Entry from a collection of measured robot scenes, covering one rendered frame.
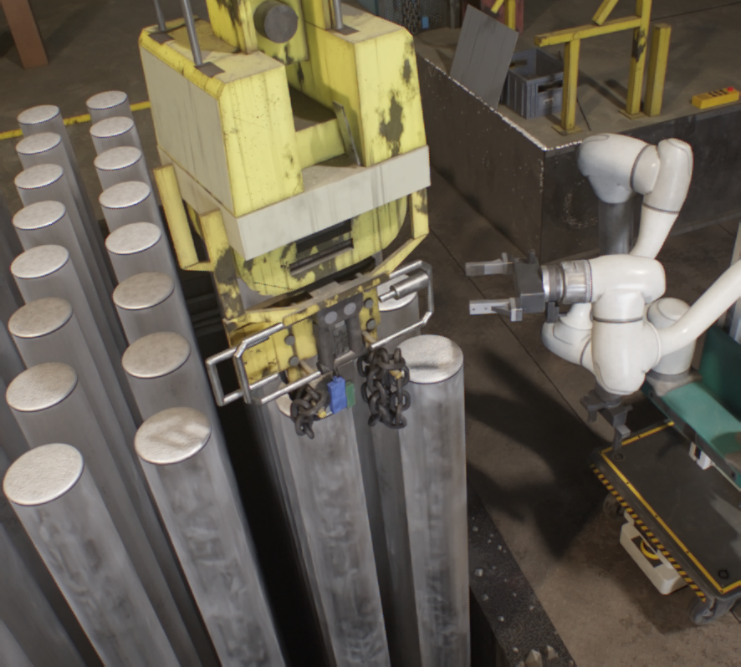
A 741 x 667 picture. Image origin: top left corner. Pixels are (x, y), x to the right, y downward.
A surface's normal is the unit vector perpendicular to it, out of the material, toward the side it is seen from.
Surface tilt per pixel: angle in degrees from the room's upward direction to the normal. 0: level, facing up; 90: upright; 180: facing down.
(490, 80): 72
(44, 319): 3
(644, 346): 64
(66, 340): 90
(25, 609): 90
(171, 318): 90
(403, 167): 90
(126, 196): 4
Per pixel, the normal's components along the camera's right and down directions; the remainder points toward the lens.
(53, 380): -0.04, -0.79
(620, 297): -0.07, 0.27
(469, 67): -0.90, 0.03
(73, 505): 0.78, 0.33
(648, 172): -0.52, 0.18
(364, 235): 0.55, 0.47
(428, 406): -0.05, 0.61
